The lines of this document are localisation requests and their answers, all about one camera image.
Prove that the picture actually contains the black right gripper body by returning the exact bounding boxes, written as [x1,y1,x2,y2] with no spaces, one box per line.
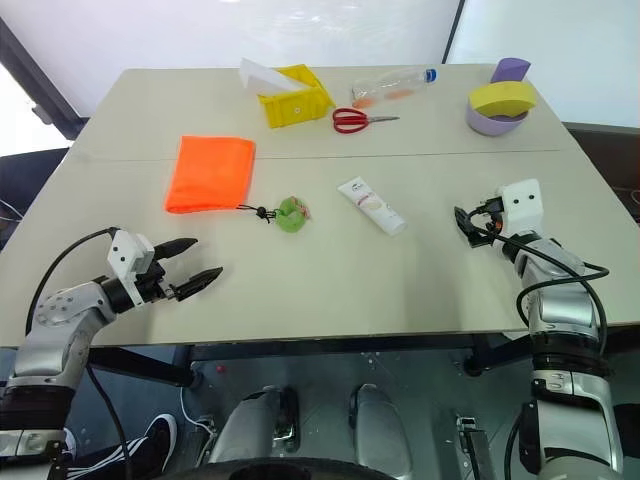
[478,196,506,237]

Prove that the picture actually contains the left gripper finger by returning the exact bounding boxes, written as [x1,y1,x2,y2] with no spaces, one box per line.
[174,266,224,302]
[151,237,200,262]

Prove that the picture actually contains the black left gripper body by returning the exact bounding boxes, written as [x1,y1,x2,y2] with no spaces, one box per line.
[132,258,181,305]

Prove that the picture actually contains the lilac round bowl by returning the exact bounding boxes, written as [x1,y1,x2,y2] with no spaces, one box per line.
[465,94,532,138]

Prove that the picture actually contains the white cosmetic tube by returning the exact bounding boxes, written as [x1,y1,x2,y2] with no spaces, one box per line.
[335,176,409,236]

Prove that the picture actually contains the green ring-shaped toy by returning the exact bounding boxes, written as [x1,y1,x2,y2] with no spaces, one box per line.
[275,195,314,234]

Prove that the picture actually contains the yellow curved sponge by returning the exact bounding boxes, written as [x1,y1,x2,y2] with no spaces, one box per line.
[469,81,539,119]

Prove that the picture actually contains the purple foam block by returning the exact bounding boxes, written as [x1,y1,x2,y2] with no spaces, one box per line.
[489,56,533,86]

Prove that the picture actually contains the silver robot left leg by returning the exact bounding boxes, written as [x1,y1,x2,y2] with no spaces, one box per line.
[206,384,297,467]

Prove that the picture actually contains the silver robot leg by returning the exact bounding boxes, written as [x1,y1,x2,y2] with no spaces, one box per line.
[206,384,297,467]
[349,383,417,467]

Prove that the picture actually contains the clear bottle with blue cap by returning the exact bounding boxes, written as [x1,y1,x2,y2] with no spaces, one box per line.
[350,66,441,109]

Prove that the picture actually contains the black sneaker with white stripes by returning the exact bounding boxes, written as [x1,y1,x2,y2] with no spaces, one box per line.
[63,411,179,480]

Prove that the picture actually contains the yellow plastic box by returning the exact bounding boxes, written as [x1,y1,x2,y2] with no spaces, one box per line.
[256,63,338,131]

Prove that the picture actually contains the black slanted pole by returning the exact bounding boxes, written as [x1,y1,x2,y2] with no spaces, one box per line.
[441,0,467,66]

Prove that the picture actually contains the white folded card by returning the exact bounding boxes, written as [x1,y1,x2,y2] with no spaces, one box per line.
[238,56,307,97]

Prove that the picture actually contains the silver robot right leg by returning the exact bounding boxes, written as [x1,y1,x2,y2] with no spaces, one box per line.
[349,383,417,467]

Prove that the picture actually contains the dark diagonal window beam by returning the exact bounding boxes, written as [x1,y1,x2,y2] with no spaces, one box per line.
[0,14,84,142]

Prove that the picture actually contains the dark rounded robot torso shape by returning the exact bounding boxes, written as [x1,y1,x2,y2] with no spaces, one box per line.
[193,456,437,480]

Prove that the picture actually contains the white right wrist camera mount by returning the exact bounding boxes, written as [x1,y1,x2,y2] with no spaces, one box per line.
[495,177,544,237]

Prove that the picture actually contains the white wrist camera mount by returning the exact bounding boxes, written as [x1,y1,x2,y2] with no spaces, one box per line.
[495,177,544,237]
[106,230,154,307]

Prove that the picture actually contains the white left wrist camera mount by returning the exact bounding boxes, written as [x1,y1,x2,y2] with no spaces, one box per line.
[106,230,154,307]

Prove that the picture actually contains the orange cloth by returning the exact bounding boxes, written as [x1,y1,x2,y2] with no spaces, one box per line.
[163,134,258,216]

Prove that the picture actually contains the black table frame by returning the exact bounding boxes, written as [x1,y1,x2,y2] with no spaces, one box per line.
[83,333,532,392]

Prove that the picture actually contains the black knotted string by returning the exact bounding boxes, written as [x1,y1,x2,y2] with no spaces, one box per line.
[234,201,278,225]

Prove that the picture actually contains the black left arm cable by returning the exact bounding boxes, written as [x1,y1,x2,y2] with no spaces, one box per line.
[24,227,132,480]

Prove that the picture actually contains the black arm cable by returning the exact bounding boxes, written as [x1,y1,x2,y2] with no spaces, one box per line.
[24,227,132,480]
[468,209,612,351]

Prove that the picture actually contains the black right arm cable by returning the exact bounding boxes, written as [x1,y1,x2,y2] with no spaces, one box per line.
[468,209,612,351]

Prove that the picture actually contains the white floor cable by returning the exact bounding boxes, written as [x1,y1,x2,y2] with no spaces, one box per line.
[178,383,217,437]

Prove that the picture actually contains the red handled scissors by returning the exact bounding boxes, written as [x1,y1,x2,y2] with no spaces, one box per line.
[331,105,402,136]

